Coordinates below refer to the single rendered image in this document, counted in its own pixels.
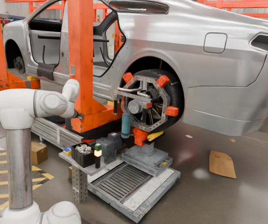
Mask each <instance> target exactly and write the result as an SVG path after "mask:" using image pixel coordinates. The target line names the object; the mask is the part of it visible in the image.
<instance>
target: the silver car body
mask: <svg viewBox="0 0 268 224"><path fill-rule="evenodd" d="M59 1H61V0H48V1H46V2H45V3H44V4H42V5H41V6H39V7H38V8H37V9H36V10H35V11H34V12H32V13H31V14H30V15H29V16H28V17H26V18H25V19H24V20H17V21H13V22H10V23H8V24H6V25H4V27H3V45H4V54H5V61H6V66H7V68H8V69H13V68H16V69H17V71H18V73H19V74H24V73H26V75H29V76H32V77H35V78H39V79H42V80H46V81H49V82H52V83H55V84H59V85H62V86H64V85H65V84H66V82H67V81H68V80H69V79H70V75H68V74H70V71H69V43H68V15H67V0H66V3H65V5H64V9H63V19H62V23H61V22H55V21H48V20H40V19H35V18H36V17H37V16H38V15H39V14H41V13H42V12H43V11H44V10H46V9H47V8H48V7H50V6H52V5H53V4H54V3H56V2H59ZM99 1H101V2H103V3H104V4H105V5H106V6H107V7H108V8H110V9H111V10H112V11H111V12H110V13H109V14H108V15H107V16H106V17H105V18H104V20H103V21H102V22H101V24H100V25H98V26H93V96H97V97H100V98H103V99H106V100H110V101H113V102H114V99H113V94H114V90H116V88H118V87H119V83H120V79H121V77H122V75H123V73H124V71H125V69H126V68H127V66H128V65H129V64H130V63H131V62H132V61H133V60H135V59H137V58H139V57H141V56H146V55H153V56H158V57H160V58H162V59H164V60H166V61H167V62H168V63H169V64H170V65H171V66H172V67H173V68H174V69H175V71H176V72H177V74H178V75H179V77H180V79H181V82H182V85H183V88H184V92H185V114H184V118H183V121H182V123H185V124H189V125H192V126H195V127H198V128H202V129H205V130H208V131H212V132H215V133H218V134H222V135H225V136H245V135H248V134H250V133H253V132H255V131H257V130H258V129H259V128H261V127H262V126H263V125H264V123H265V122H266V120H267V118H268V20H263V19H259V18H255V17H250V16H246V15H242V14H238V13H234V12H229V11H225V10H221V9H217V8H214V7H210V6H208V5H204V4H201V3H198V2H197V1H198V0H99ZM116 20H117V23H118V28H119V30H120V32H121V33H122V34H123V36H122V37H121V42H123V44H122V45H121V47H120V48H119V50H118V51H117V52H116V54H115V56H114V58H113V60H112V59H110V58H109V56H108V50H107V42H109V40H107V39H106V31H107V29H108V28H109V27H110V26H111V25H112V24H113V23H114V22H115V21H116ZM39 62H41V63H45V64H50V65H54V66H55V67H54V71H53V81H51V80H49V79H48V78H46V77H43V76H41V77H38V76H37V68H38V64H39Z"/></svg>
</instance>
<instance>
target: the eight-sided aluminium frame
mask: <svg viewBox="0 0 268 224"><path fill-rule="evenodd" d="M138 80H142V81H147V82H149V83H153V85H154V86H155V88H156V89H157V91H158V93H159V94H160V96H161V97H162V99H163V107H162V117H161V120H159V121H158V122H157V123H155V124H153V125H152V126H148V125H142V124H141V123H139V122H137V121H136V120H135V119H134V117H133V115H132V114H131V112H130V111H129V109H128V107H127V103H128V97H127V96H123V98H122V102H121V109H122V111H123V112H129V113H130V114H131V120H130V124H131V126H133V127H136V128H139V129H141V130H144V131H147V132H150V131H152V130H154V129H155V128H157V127H158V126H160V125H161V124H163V123H165V122H166V121H167V120H168V115H166V108H167V107H169V104H170V97H169V95H168V94H167V92H166V91H165V89H164V88H163V87H162V88H160V87H159V86H158V84H157V83H156V81H157V80H158V79H157V78H152V77H147V76H141V75H136V76H134V77H133V78H132V79H131V80H130V81H129V82H128V83H127V84H126V85H125V86H124V87H123V89H130V88H131V87H132V86H133V85H134V84H135V83H136V82H137V81H138Z"/></svg>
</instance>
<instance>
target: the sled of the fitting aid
mask: <svg viewBox="0 0 268 224"><path fill-rule="evenodd" d="M121 160H122V161H124V162H126V163H128V164H130V165H132V166H134V167H136V168H138V169H140V170H142V171H144V172H146V173H148V174H150V175H152V176H154V177H156V178H157V177H158V176H159V175H160V174H161V173H162V172H163V171H164V170H166V169H167V168H168V167H169V166H170V165H171V164H172V161H173V158H172V157H169V156H168V157H167V158H165V159H164V160H163V161H162V162H161V163H160V164H158V165H157V166H156V167H153V166H151V165H149V164H147V163H144V162H142V161H140V160H138V159H136V158H134V157H132V156H129V155H127V154H126V151H125V152H124V153H122V154H121Z"/></svg>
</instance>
